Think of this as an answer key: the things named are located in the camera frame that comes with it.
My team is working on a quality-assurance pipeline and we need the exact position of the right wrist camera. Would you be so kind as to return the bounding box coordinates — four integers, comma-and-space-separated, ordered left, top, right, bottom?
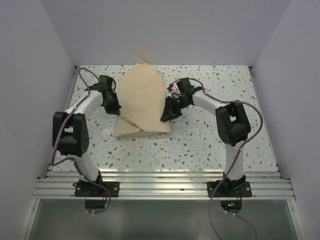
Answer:
167, 83, 175, 94

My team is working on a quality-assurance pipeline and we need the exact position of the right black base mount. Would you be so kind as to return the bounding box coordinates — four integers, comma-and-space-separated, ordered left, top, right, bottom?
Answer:
206, 180, 253, 198

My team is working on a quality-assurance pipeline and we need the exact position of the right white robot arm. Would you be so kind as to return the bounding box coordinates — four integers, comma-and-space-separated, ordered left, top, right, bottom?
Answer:
160, 77, 251, 197

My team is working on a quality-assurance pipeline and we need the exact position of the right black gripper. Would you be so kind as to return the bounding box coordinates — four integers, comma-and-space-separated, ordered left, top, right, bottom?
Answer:
160, 96, 191, 123

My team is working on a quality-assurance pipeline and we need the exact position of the beige cloth drape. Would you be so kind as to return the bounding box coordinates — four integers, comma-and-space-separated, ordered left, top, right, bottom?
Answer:
115, 59, 171, 138

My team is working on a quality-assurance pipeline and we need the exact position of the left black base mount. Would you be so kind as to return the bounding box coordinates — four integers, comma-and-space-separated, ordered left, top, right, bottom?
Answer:
72, 180, 120, 198

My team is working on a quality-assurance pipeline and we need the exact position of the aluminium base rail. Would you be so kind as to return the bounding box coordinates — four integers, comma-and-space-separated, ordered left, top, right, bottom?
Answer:
32, 171, 295, 200

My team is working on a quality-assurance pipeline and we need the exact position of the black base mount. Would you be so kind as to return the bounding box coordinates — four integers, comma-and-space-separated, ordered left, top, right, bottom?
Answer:
72, 180, 120, 198
206, 180, 253, 198

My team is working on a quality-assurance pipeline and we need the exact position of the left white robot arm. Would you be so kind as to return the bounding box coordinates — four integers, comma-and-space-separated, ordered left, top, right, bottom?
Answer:
50, 75, 121, 197

